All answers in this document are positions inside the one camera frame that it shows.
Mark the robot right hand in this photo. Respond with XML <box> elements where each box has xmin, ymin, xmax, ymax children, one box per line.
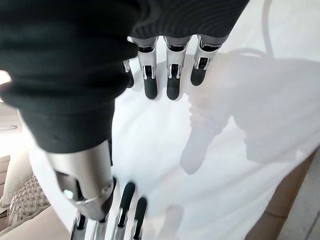
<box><xmin>0</xmin><ymin>0</ymin><xmax>251</xmax><ymax>222</ymax></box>

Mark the white bed sheet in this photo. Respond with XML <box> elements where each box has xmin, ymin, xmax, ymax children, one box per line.
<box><xmin>27</xmin><ymin>0</ymin><xmax>320</xmax><ymax>240</ymax></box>

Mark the brown bed base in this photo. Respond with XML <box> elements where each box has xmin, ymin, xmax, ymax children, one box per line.
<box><xmin>246</xmin><ymin>149</ymin><xmax>320</xmax><ymax>240</ymax></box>

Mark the plain beige pillow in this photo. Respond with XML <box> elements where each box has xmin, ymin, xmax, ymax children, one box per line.
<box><xmin>0</xmin><ymin>154</ymin><xmax>34</xmax><ymax>209</ymax></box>

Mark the patterned beige pillow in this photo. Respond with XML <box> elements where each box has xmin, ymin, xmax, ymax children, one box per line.
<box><xmin>7</xmin><ymin>173</ymin><xmax>52</xmax><ymax>222</ymax></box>

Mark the beige blanket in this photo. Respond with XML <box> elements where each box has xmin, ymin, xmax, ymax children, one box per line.
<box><xmin>0</xmin><ymin>206</ymin><xmax>73</xmax><ymax>240</ymax></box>

